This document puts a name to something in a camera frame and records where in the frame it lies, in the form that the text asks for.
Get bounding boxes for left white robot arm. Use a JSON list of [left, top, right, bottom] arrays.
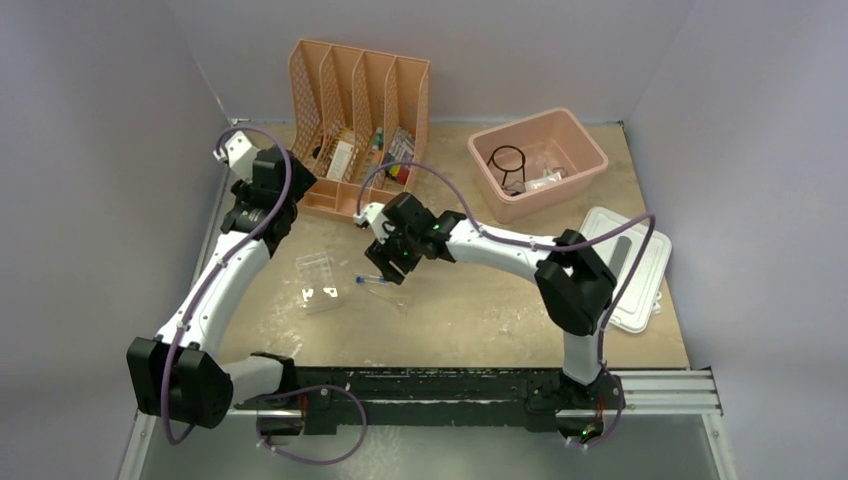
[[126, 124, 317, 443]]

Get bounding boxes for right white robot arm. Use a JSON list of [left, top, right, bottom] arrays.
[[353, 193, 617, 407]]

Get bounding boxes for blue capped test tube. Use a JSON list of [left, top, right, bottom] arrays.
[[355, 275, 387, 284]]

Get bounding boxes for green capped tube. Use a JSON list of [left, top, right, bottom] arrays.
[[362, 127, 384, 182]]

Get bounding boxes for white orange box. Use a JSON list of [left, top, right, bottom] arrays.
[[326, 128, 355, 181]]

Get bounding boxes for clear test tube rack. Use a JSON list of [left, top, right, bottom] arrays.
[[295, 252, 342, 314]]

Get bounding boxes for orange plastic file organizer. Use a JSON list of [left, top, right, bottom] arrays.
[[288, 39, 431, 221]]

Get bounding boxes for pink plastic bin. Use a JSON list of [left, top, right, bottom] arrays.
[[467, 107, 609, 224]]

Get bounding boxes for white plastic bin lid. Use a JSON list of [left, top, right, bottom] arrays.
[[593, 223, 672, 334]]

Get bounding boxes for black wire tripod stand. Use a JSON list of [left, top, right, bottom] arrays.
[[486, 144, 527, 196]]

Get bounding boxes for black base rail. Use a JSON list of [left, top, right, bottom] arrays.
[[235, 366, 626, 443]]

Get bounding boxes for aluminium frame rail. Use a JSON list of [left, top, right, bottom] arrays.
[[614, 369, 723, 415]]

